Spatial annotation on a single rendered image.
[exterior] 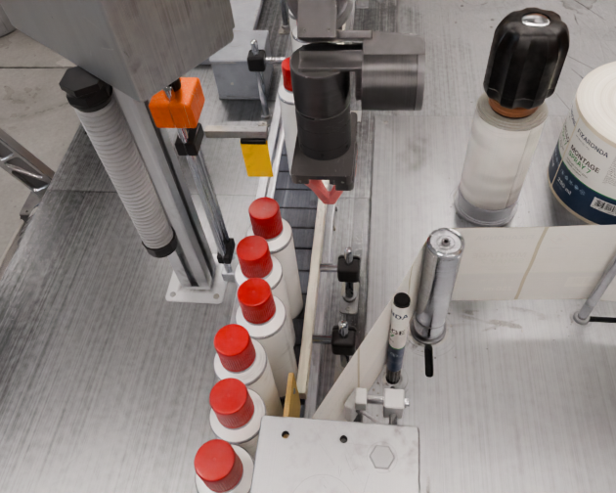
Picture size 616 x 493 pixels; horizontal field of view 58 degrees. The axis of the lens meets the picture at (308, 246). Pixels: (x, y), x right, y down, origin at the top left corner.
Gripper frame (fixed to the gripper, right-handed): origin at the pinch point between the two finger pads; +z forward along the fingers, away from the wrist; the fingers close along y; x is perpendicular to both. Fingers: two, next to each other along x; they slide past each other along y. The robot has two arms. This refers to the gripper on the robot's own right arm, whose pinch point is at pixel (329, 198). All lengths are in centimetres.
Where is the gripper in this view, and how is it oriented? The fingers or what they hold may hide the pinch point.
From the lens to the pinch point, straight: 68.0
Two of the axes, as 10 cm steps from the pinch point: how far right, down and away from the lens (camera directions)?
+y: 1.1, -8.0, 5.9
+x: -9.9, -0.4, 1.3
